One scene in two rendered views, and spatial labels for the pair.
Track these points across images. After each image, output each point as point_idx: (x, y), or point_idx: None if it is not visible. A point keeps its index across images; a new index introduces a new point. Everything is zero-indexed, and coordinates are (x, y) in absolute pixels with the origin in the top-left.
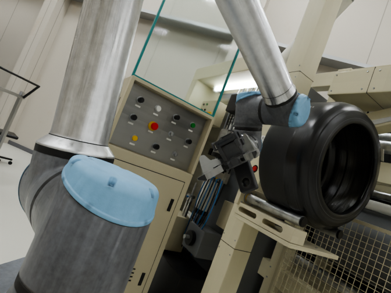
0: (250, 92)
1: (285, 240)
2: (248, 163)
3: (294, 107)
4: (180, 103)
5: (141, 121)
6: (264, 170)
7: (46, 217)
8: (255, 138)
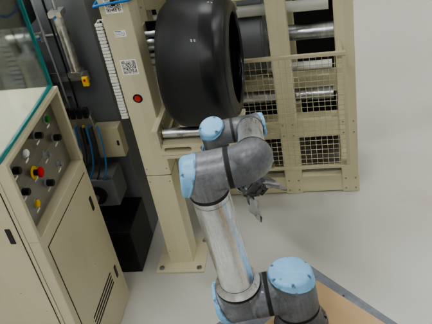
0: (219, 132)
1: None
2: None
3: (265, 132)
4: (37, 121)
5: (27, 183)
6: (184, 117)
7: (297, 305)
8: None
